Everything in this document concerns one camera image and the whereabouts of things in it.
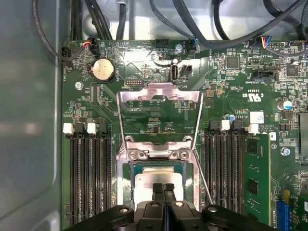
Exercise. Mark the silver USB port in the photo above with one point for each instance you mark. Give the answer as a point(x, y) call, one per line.
point(175, 72)

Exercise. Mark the green RAM stick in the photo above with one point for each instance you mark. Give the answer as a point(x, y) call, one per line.
point(257, 168)

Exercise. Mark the silver-topped CPU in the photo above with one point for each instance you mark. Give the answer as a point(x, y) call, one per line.
point(144, 190)

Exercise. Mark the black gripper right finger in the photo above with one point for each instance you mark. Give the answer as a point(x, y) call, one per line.
point(183, 216)

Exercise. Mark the green motherboard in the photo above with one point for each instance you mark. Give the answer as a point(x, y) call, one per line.
point(216, 79)

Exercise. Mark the round coin cell battery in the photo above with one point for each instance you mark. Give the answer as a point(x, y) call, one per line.
point(103, 69)

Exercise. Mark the blue expansion slot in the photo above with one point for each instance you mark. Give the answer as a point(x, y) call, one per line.
point(282, 216)

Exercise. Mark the silver motherboard screw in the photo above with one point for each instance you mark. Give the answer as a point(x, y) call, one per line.
point(78, 85)

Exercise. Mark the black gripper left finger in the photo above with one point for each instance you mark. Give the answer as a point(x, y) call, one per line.
point(151, 216)

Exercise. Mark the metal socket cover frame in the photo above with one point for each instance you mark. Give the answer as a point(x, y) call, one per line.
point(154, 90)

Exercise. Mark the CPU socket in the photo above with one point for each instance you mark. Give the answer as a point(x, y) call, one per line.
point(126, 185)

